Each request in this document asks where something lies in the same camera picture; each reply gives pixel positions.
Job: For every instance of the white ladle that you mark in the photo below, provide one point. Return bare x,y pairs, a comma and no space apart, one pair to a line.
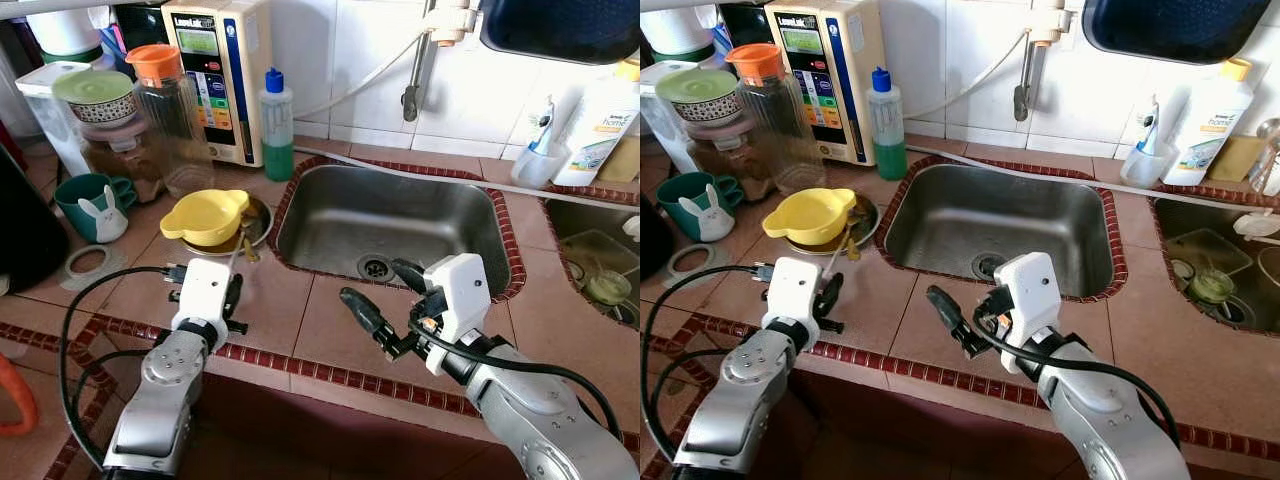
632,226
1255,225

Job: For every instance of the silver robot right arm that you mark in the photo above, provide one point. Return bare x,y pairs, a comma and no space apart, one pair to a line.
1110,420
540,420

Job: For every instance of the green soap bottle blue cap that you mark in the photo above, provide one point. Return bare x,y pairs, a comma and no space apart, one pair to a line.
887,155
278,155

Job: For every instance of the dark hanging pan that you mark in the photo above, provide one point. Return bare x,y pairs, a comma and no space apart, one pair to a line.
1170,25
560,25

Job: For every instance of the clear pitcher orange lid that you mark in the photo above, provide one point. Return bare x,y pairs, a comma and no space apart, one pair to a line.
755,60
153,60

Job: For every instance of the glass jar brown contents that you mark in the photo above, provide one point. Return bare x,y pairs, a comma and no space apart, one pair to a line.
725,160
120,160

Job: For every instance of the white blue toothbrush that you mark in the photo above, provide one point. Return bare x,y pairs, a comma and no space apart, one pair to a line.
1150,125
543,120

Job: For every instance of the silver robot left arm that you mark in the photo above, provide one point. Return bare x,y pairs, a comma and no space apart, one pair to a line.
160,400
740,400

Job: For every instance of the thin white stick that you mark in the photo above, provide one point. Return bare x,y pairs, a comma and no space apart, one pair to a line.
237,258
838,258

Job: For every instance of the stainless steel sink basin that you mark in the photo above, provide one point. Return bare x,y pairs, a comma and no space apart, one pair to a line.
1030,205
590,215
400,210
1200,215

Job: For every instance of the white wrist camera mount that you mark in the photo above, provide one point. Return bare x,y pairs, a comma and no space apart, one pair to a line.
202,295
793,295
1030,290
460,290

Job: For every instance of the stainless steel bowl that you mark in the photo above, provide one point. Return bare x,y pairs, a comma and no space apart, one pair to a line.
259,225
868,222

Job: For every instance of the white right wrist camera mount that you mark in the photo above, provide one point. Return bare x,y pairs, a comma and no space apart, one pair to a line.
460,290
1030,290

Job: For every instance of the patterned bowl green lid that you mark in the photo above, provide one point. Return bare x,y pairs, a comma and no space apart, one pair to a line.
92,85
697,84

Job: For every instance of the white plastic container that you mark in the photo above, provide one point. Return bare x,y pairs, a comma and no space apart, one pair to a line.
45,120
660,125

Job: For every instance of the tan square sponge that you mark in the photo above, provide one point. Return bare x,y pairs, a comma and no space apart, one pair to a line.
1240,160
625,160

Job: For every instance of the white bunny figure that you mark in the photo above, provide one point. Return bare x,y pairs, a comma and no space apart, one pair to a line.
708,225
102,225

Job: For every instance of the chrome sink faucet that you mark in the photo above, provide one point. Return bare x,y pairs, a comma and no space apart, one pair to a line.
1270,135

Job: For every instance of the white pot green base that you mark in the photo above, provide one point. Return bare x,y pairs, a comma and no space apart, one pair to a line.
65,30
680,28

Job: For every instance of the teal ceramic mug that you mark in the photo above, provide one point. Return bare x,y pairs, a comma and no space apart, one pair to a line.
75,200
678,198

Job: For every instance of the clear plastic cup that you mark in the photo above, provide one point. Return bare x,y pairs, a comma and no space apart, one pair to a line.
1145,170
535,170

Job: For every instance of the metal wall spout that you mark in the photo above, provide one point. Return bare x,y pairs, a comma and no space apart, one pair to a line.
1021,100
410,100

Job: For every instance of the yellow plastic bowl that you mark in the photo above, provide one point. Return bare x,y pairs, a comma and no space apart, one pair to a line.
205,212
810,212

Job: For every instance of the black kettle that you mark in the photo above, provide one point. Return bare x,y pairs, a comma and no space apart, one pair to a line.
652,245
25,230

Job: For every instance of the white detergent bottle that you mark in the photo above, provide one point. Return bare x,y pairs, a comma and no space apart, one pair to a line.
1205,125
600,120

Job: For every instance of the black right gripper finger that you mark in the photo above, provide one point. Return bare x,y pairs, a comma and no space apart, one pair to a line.
946,306
986,278
362,308
408,270

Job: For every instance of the red tiled kitchen counter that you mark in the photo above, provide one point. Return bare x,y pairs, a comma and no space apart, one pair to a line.
900,450
300,450

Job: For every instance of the beige water ionizer appliance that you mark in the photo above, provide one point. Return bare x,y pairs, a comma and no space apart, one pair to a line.
255,40
865,40

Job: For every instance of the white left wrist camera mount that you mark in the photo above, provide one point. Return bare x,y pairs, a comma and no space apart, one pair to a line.
793,295
202,295

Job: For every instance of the small green glass bowl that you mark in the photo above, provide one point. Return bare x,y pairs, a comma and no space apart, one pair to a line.
1212,288
608,288

